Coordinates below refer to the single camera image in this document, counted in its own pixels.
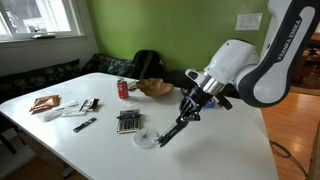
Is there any small black bar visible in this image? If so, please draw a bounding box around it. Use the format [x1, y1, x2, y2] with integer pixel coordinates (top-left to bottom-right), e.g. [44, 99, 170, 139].
[73, 117, 97, 133]

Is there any brown wooden leaf bowl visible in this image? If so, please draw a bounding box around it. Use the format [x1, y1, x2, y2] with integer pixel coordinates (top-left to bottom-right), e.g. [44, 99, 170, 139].
[136, 78, 174, 98]

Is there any white round disc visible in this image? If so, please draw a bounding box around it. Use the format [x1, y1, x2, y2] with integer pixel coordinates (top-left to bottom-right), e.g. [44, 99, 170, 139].
[133, 128, 158, 148]

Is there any white wall outlet plate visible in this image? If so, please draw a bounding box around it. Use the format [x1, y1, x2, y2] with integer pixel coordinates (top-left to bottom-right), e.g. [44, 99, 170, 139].
[235, 13, 263, 31]

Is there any white franka robot arm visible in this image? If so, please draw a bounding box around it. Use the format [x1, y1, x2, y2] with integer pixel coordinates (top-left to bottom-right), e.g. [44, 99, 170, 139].
[176, 0, 320, 129]

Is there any blue tape roll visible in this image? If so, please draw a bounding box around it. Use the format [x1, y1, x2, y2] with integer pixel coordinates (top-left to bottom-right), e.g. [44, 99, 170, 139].
[204, 100, 216, 108]

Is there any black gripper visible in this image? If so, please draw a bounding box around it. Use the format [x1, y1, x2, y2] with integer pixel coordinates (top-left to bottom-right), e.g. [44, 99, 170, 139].
[176, 85, 212, 129]

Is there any red soda can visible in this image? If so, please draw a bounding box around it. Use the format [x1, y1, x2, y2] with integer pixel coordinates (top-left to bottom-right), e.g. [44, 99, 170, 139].
[117, 78, 129, 99]

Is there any dark snack wrapper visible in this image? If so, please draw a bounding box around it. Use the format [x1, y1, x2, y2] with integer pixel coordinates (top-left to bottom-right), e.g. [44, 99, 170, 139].
[79, 99, 99, 112]

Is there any black floor cable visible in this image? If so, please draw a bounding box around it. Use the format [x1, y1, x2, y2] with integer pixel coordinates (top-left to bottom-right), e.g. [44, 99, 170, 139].
[269, 139, 309, 178]

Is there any dark floral bench cushion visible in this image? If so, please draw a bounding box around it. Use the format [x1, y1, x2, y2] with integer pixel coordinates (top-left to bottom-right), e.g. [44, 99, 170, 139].
[80, 54, 135, 77]

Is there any white plastic wrapper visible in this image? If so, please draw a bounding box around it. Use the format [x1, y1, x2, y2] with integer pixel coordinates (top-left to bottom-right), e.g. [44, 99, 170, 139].
[38, 100, 86, 122]

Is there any orange snack packet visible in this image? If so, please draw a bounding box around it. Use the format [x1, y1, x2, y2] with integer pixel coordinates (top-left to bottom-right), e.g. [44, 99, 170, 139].
[30, 95, 59, 113]

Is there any black backpack on bench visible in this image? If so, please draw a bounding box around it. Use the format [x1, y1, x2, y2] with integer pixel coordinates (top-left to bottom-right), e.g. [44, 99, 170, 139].
[132, 50, 164, 79]

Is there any grey calculator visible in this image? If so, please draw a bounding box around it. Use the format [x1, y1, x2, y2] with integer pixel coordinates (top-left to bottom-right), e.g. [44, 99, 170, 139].
[117, 109, 141, 134]

